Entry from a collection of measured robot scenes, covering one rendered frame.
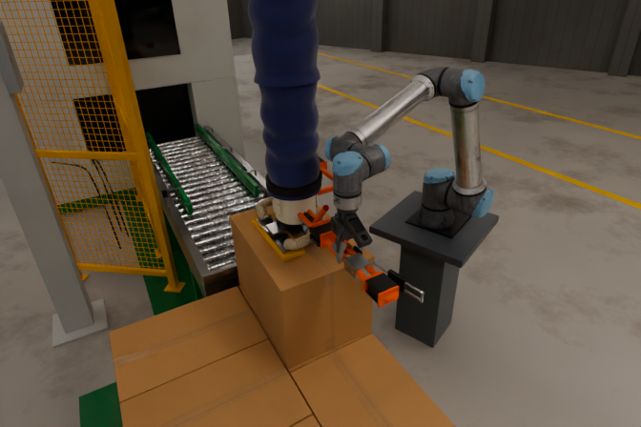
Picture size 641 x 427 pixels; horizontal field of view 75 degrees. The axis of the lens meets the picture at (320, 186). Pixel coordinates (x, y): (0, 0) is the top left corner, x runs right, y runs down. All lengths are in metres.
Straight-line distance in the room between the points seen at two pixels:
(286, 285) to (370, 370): 0.51
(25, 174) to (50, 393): 1.15
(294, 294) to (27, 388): 1.78
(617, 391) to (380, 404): 1.46
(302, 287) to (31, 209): 1.62
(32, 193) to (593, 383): 3.06
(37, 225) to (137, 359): 1.05
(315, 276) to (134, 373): 0.83
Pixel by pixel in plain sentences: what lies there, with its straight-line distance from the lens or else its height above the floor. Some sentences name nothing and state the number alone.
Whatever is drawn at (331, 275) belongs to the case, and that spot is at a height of 0.93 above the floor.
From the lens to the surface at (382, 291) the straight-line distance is 1.29.
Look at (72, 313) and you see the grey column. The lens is 3.03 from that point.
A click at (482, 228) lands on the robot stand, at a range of 2.31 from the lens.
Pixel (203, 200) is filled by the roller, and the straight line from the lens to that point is 3.06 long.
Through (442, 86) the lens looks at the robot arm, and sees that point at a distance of 1.76.
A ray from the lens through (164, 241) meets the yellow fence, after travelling 2.93.
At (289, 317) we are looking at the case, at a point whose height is 0.81.
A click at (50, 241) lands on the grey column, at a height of 0.66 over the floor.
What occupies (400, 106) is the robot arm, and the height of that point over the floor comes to 1.48.
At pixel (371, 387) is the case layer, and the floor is 0.54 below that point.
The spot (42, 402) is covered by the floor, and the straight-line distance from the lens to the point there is 2.82.
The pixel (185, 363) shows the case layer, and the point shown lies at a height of 0.54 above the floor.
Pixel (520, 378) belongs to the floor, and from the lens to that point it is 2.65.
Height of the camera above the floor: 1.94
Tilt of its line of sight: 27 degrees down
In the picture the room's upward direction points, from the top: 2 degrees counter-clockwise
